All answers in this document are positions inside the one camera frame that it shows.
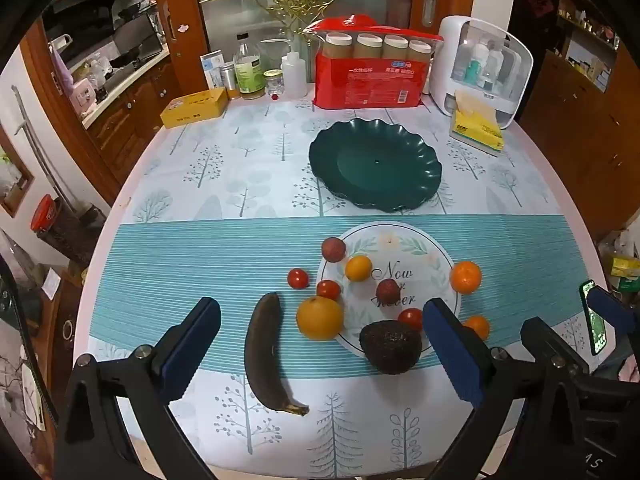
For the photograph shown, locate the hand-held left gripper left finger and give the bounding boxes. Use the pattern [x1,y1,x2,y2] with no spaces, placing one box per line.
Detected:
[59,296,223,480]

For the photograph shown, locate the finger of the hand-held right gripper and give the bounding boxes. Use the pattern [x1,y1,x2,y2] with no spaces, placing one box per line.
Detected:
[520,317,592,376]
[586,286,632,341]

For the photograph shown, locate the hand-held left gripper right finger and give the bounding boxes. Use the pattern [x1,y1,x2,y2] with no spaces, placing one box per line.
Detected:
[422,297,584,480]

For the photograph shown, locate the small orange tangerine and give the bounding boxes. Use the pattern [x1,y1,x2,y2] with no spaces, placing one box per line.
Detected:
[462,315,491,341]

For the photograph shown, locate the dark avocado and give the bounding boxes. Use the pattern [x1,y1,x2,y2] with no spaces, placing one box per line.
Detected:
[359,320,424,375]

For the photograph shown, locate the overripe brown banana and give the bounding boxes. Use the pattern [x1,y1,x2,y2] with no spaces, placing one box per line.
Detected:
[244,292,310,417]

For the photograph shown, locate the red lychee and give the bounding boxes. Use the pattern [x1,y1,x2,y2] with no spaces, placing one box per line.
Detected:
[321,237,347,262]
[376,279,401,305]

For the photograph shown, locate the large yellow orange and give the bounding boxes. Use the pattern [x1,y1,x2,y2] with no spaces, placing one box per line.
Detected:
[296,296,345,341]

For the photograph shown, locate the dark green scalloped plate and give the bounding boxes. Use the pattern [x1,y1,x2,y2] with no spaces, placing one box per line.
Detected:
[308,118,443,212]

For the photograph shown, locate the smartphone with lit screen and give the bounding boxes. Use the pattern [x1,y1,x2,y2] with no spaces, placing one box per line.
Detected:
[580,280,608,356]

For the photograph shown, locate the large orange tangerine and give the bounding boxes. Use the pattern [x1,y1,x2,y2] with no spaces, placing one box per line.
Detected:
[450,260,483,295]

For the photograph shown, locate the tree print tablecloth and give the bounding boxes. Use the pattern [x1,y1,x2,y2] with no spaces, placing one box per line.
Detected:
[75,94,601,467]

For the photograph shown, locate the small yellow orange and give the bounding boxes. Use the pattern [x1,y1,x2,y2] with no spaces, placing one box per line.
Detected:
[345,255,373,282]

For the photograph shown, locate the dark wicker basket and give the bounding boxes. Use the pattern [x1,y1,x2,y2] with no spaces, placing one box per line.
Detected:
[37,200,107,267]

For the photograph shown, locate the tall wooden cabinet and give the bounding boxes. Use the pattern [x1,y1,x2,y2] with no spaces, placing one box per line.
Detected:
[520,50,640,241]

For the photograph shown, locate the red lidded container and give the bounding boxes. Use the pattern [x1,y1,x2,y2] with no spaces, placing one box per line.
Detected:
[31,194,57,233]

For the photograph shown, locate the yellow tissue pack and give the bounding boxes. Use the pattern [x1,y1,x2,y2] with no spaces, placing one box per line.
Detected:
[448,89,506,153]

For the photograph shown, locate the wooden kitchen cabinet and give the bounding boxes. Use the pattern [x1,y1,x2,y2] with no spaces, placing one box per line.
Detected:
[82,60,183,181]

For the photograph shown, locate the yellow cardboard box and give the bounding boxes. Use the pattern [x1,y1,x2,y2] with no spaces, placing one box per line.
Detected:
[160,87,230,129]

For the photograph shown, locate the white cosmetic bottle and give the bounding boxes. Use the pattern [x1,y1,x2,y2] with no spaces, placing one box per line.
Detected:
[484,50,505,91]

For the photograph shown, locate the teal cosmetic bottle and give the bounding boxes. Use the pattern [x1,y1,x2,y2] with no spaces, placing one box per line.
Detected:
[465,42,490,86]

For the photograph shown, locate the white and blue carton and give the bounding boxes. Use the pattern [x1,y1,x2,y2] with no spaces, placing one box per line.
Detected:
[200,51,226,90]

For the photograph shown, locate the green label glass bottle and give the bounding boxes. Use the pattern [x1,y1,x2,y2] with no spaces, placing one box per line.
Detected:
[234,34,266,100]

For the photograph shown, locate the red paper cup package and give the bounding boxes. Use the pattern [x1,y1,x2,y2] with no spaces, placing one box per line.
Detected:
[314,16,445,109]

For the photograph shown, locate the white plastic bottle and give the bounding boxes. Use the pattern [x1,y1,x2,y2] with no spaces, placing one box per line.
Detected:
[280,52,308,99]

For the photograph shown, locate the purple cloth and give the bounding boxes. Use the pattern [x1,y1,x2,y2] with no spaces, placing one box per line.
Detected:
[49,35,76,96]

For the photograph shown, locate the beige jar white lid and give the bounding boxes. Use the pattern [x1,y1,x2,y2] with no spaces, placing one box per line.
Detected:
[323,32,354,59]

